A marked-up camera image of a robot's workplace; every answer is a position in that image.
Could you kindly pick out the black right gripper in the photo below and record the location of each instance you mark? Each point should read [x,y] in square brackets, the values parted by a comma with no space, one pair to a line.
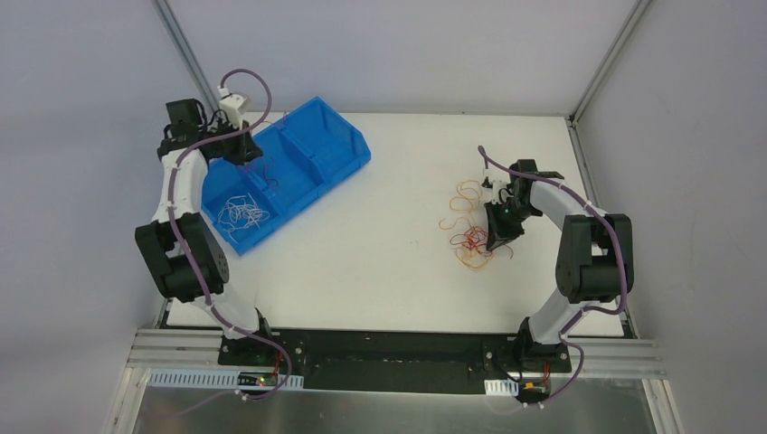
[503,221]

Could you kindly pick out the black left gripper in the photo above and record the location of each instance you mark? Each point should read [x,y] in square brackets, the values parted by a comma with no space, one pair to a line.
[243,152]

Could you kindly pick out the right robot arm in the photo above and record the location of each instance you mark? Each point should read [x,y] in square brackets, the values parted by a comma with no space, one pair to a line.
[594,266]

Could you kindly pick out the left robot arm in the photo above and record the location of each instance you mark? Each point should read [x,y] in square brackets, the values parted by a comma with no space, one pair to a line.
[181,253]

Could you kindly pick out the blue plastic divided bin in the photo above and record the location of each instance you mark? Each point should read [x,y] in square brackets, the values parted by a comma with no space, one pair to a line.
[306,154]

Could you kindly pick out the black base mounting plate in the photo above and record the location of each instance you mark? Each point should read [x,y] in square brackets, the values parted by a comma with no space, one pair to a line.
[369,361]

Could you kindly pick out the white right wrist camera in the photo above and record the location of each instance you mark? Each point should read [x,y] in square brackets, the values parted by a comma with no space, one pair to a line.
[497,186]

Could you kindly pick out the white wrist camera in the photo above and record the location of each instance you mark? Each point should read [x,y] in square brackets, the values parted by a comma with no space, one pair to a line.
[233,105]
[497,186]

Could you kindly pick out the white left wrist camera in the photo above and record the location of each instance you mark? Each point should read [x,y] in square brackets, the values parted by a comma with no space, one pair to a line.
[233,105]

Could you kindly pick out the aluminium frame rail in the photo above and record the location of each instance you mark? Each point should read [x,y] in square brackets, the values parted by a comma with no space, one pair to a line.
[174,383]

